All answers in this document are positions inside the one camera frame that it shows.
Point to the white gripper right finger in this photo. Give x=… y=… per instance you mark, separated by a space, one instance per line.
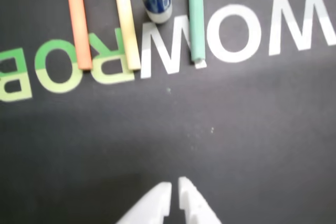
x=195 y=208

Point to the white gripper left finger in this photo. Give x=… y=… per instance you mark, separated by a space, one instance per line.
x=149 y=208

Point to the dark grey WOWROBO mat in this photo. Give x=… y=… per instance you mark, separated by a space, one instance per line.
x=210 y=129

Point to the yellow chalk stick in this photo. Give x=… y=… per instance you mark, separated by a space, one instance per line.
x=126 y=19

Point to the green chalk stick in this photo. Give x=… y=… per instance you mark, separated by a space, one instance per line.
x=197 y=11

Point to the orange chalk stick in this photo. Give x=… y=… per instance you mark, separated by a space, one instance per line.
x=78 y=19

